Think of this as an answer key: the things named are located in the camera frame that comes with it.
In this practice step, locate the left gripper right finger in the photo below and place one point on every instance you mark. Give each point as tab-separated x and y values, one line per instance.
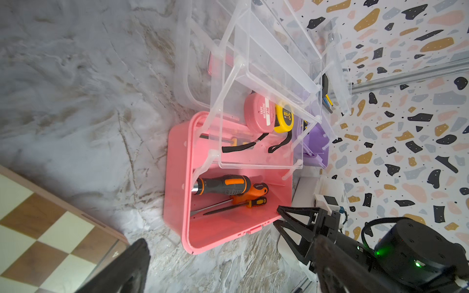
338	273

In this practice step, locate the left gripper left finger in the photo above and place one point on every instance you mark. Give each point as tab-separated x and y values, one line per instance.
126	274

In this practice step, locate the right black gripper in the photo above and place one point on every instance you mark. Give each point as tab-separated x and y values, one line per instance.
404	255

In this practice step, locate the pink toolbox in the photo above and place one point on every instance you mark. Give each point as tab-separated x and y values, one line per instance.
252	74

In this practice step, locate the small yellow black screwdriver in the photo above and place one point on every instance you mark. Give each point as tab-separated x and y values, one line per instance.
250	203

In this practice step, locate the wooden checkerboard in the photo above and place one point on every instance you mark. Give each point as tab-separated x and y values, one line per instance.
48	245

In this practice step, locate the black orange large screwdriver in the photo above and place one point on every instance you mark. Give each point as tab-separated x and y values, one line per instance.
227	185

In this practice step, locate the yellow tape measure in pink box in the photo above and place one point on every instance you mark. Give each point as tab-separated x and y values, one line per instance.
283	125

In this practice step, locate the tool set in purple tray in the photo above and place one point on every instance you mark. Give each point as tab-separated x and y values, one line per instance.
326	101

